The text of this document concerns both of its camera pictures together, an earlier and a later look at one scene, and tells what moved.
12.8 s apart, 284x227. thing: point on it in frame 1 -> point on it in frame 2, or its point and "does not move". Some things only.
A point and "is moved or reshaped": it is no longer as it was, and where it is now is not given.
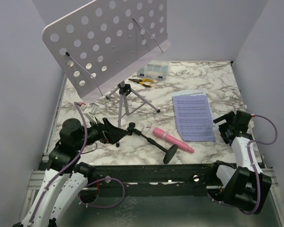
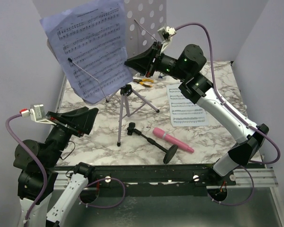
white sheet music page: x=196 y=91 is moved or reshaped
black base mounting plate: x=170 y=180 does not move
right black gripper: x=227 y=125 -> x=154 y=60
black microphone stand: x=170 y=152 does not move
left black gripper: x=115 y=133 -> x=78 y=124
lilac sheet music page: x=194 y=118 -> x=95 y=37
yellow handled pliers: x=141 y=81 does not move
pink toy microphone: x=160 y=133 does not move
